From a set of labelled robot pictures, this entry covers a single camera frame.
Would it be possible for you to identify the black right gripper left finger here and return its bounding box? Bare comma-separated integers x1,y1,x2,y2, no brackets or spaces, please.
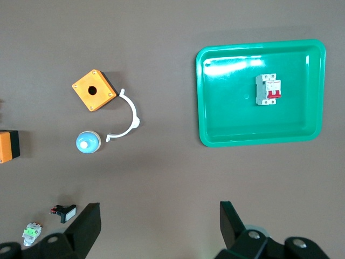
64,202,102,259

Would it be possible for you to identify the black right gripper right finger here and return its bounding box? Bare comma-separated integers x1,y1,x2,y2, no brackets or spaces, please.
219,201,247,250

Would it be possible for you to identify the white circuit breaker red switch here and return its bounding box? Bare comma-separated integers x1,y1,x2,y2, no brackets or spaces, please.
255,73,282,106

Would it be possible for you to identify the blue dome button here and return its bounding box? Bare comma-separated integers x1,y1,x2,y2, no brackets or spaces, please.
75,131,102,154

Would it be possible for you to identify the green plastic tray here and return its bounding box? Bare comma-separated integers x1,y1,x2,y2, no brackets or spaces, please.
195,39,327,148

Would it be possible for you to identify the small white curved clamp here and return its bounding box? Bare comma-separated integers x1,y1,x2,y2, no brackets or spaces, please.
105,88,141,143

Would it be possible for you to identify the black switch with red end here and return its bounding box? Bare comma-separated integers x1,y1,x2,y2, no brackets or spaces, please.
49,204,77,224

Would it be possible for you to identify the green white switch module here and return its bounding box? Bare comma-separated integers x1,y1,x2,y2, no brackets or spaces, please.
22,221,43,247

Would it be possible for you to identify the orange push-button enclosure box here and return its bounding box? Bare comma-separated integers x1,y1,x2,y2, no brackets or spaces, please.
71,69,119,113
0,129,21,164

